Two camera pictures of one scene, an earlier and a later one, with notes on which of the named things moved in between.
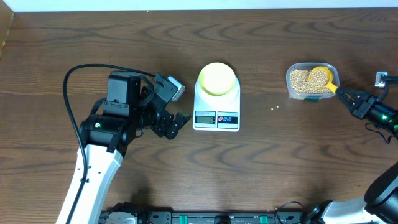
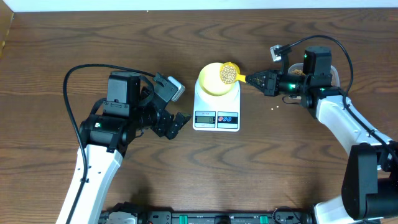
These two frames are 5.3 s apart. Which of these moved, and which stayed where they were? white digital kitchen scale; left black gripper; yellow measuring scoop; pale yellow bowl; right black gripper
Moved: right black gripper; yellow measuring scoop
Stayed: left black gripper; white digital kitchen scale; pale yellow bowl
